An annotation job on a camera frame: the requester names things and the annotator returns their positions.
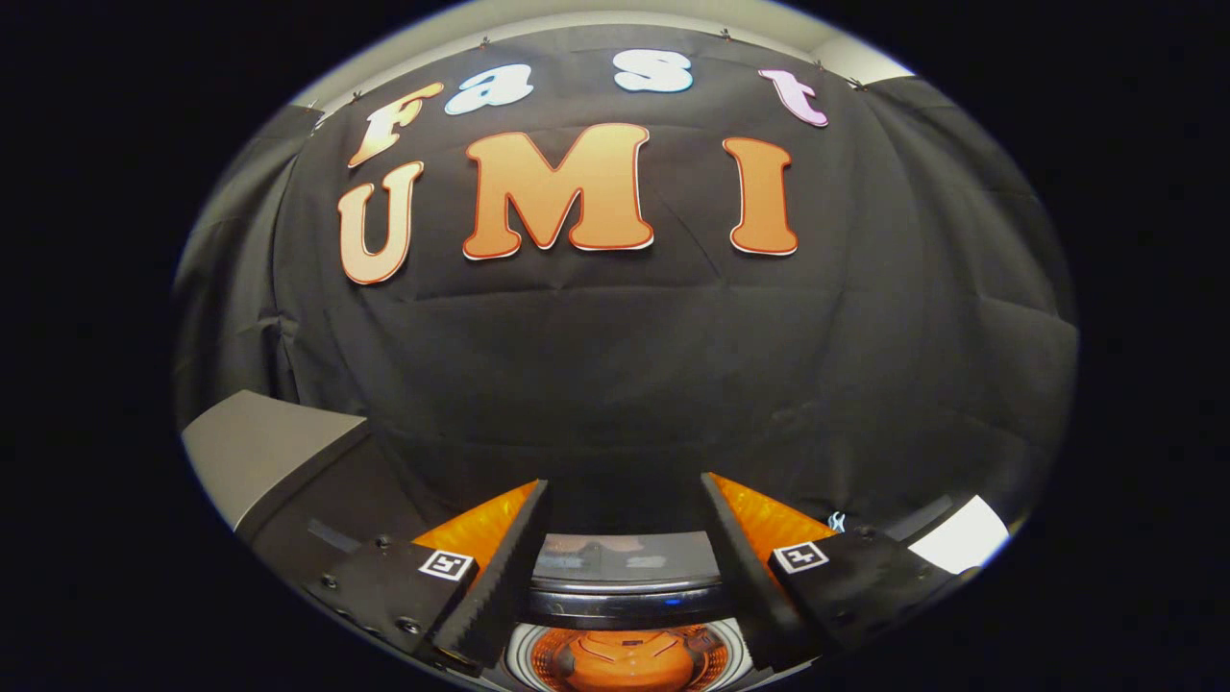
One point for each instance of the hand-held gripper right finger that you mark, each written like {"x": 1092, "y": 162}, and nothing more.
{"x": 742, "y": 567}

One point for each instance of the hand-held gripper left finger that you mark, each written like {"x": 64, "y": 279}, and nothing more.
{"x": 509, "y": 567}

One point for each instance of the grey washing machine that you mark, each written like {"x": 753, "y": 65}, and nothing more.
{"x": 735, "y": 644}

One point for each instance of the dark washing machine lid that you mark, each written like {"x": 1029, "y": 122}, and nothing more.
{"x": 625, "y": 562}

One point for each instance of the orange polo shirt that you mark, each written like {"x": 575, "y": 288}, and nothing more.
{"x": 625, "y": 663}

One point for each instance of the white flat board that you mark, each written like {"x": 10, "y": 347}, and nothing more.
{"x": 961, "y": 538}

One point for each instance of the black backdrop cloth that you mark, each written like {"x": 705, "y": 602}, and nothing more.
{"x": 625, "y": 365}

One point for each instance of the grey platform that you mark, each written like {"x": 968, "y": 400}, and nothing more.
{"x": 259, "y": 452}

